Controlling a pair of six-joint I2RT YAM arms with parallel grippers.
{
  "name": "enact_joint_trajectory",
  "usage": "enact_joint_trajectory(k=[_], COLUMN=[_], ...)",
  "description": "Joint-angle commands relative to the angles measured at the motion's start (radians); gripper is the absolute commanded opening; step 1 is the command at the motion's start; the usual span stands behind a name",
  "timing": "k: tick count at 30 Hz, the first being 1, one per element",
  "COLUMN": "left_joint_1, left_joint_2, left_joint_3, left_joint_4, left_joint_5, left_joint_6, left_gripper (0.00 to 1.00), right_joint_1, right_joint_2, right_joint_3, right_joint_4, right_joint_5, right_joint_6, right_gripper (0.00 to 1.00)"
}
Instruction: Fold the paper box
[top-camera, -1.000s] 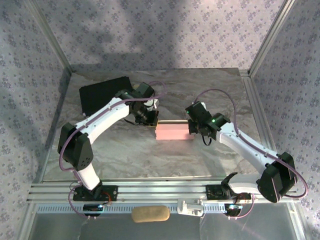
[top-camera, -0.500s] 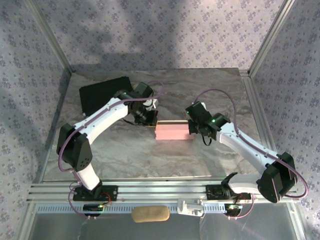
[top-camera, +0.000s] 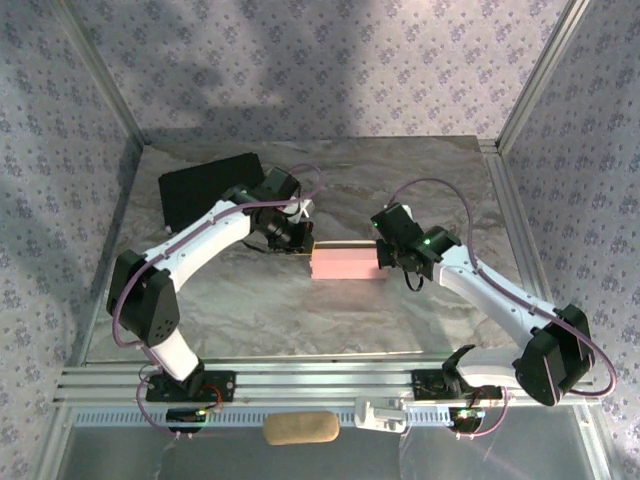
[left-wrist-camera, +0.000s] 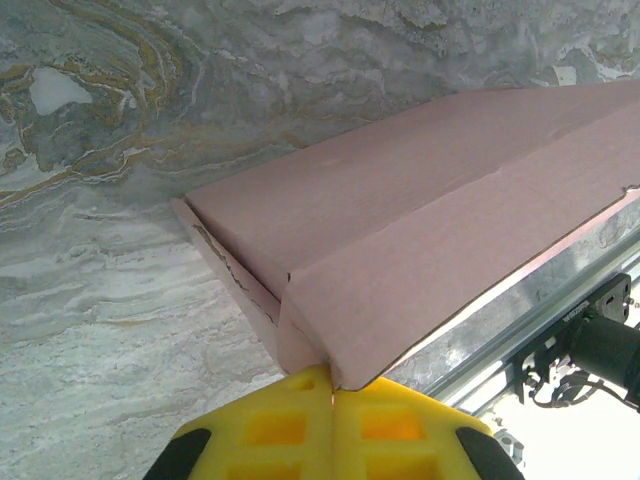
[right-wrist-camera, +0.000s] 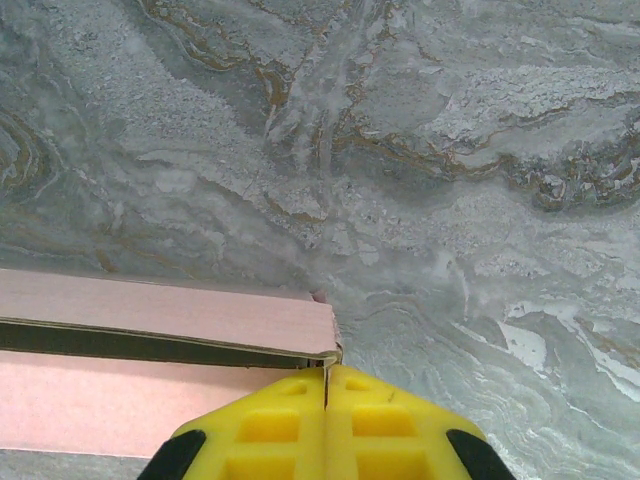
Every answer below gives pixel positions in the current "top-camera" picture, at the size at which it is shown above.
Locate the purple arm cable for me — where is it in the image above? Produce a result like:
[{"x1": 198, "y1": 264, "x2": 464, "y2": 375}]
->
[
  {"x1": 387, "y1": 178, "x2": 619, "y2": 441},
  {"x1": 112, "y1": 163, "x2": 329, "y2": 441}
]

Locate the tan sponge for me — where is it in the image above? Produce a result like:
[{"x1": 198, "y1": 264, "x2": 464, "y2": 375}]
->
[{"x1": 262, "y1": 410, "x2": 341, "y2": 446}]

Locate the aluminium frame post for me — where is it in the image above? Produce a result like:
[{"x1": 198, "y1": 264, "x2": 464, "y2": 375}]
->
[
  {"x1": 496, "y1": 0, "x2": 595, "y2": 151},
  {"x1": 54, "y1": 0, "x2": 147, "y2": 146}
]

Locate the pink paper box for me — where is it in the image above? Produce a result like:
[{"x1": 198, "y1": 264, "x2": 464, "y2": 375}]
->
[{"x1": 309, "y1": 239, "x2": 389, "y2": 282}]

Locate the white plastic bracket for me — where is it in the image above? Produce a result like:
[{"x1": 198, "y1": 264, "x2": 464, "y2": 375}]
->
[{"x1": 353, "y1": 396, "x2": 409, "y2": 432}]

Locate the grey slotted cable duct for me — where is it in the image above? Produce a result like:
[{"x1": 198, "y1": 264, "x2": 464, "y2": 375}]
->
[{"x1": 72, "y1": 407, "x2": 459, "y2": 426}]

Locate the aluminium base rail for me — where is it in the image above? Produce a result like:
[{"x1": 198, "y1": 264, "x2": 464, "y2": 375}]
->
[{"x1": 53, "y1": 357, "x2": 601, "y2": 406}]

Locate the black hard case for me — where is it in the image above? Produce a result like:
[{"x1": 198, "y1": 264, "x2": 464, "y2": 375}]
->
[{"x1": 157, "y1": 152, "x2": 267, "y2": 237}]

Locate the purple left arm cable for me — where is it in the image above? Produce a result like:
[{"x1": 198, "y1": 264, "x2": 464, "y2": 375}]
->
[{"x1": 112, "y1": 163, "x2": 329, "y2": 441}]

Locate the aluminium side rail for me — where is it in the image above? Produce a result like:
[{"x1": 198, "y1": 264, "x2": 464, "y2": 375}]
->
[{"x1": 478, "y1": 138, "x2": 566, "y2": 341}]

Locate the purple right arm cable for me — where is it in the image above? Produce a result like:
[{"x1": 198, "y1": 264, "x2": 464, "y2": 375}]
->
[{"x1": 387, "y1": 178, "x2": 619, "y2": 441}]

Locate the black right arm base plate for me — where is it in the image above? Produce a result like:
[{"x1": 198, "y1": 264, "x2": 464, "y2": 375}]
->
[{"x1": 410, "y1": 368, "x2": 504, "y2": 401}]

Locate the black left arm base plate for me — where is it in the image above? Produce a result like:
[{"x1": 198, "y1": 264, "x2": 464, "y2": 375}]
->
[{"x1": 144, "y1": 370, "x2": 237, "y2": 404}]

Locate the small circuit board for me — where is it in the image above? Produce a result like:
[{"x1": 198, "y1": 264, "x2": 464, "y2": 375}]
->
[
  {"x1": 448, "y1": 407, "x2": 486, "y2": 432},
  {"x1": 166, "y1": 407, "x2": 207, "y2": 434}
]

